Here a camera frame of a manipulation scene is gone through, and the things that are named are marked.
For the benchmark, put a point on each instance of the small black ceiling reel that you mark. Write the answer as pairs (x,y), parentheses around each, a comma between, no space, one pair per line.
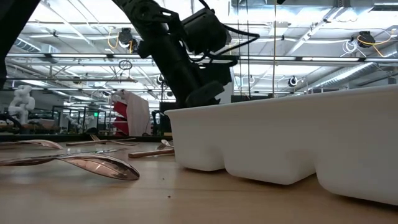
(292,81)

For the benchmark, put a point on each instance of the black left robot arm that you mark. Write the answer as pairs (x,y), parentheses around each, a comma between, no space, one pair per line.
(168,56)

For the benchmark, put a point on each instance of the white plastic cutlery tray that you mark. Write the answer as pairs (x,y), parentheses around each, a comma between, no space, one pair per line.
(280,140)

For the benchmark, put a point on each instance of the black frame enclosure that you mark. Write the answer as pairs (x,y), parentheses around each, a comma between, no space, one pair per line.
(62,107)

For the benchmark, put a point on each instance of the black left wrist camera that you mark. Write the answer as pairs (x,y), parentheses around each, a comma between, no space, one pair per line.
(205,31)

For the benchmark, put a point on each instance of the white round column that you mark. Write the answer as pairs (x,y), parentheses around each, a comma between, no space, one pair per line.
(228,93)

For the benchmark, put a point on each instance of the wooden workbench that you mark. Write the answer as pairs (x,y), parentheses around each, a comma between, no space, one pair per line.
(37,128)

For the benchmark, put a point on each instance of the black frame workstation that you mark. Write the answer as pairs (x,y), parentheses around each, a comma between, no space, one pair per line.
(161,121)

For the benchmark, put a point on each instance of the black hanging spotlight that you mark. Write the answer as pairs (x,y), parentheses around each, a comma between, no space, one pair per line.
(160,80)

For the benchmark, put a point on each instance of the rose gold spoon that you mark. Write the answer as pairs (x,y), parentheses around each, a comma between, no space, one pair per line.
(43,144)
(105,169)

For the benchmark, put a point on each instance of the rose gold fork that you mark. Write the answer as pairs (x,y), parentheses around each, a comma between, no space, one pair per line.
(94,137)
(166,143)

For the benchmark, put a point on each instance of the silver ceiling duct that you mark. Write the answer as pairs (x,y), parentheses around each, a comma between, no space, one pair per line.
(348,74)

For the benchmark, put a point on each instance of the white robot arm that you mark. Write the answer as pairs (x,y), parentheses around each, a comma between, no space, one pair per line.
(21,102)

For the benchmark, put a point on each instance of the long ceiling light strip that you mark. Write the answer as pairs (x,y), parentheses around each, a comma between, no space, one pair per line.
(77,56)

